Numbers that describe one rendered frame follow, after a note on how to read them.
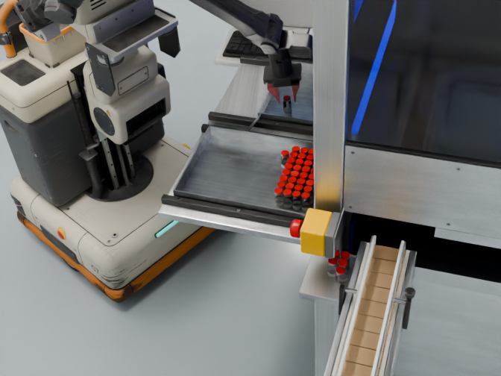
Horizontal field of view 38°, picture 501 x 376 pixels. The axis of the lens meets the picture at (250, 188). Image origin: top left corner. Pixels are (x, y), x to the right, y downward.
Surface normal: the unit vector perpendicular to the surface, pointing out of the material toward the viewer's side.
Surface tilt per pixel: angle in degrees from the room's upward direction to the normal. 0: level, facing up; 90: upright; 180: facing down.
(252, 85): 0
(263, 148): 0
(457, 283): 90
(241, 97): 0
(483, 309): 90
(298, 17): 90
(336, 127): 90
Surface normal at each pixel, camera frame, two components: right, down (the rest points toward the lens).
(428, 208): -0.30, 0.68
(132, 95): 0.04, -0.65
